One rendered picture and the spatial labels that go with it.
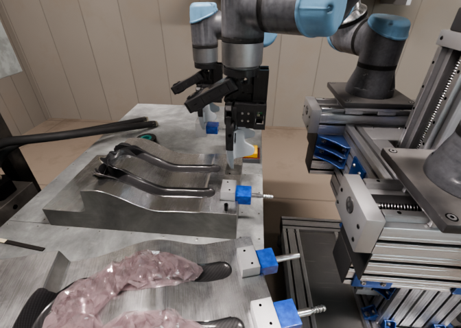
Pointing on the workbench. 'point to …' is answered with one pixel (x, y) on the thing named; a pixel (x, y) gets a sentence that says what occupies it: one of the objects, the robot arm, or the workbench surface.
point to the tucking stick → (22, 245)
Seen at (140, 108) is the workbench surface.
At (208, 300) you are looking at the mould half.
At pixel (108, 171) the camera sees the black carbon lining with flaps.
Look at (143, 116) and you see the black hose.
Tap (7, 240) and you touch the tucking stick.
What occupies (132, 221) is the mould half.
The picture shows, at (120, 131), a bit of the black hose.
